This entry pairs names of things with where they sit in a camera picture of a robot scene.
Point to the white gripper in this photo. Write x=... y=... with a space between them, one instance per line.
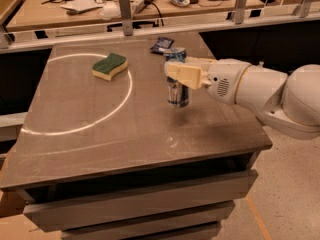
x=226 y=78

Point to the redbull can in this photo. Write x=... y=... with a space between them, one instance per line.
x=178 y=95

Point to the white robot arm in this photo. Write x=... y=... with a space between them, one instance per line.
x=289 y=103

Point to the dark blue snack packet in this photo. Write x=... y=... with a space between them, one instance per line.
x=161 y=45

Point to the green yellow sponge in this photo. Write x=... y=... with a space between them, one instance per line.
x=108 y=67

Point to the grey drawer cabinet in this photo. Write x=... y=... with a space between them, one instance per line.
x=112 y=160

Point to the white paper sheet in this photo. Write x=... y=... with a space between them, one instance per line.
x=80 y=5

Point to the metal rail frame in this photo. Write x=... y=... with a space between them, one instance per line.
x=39 y=24

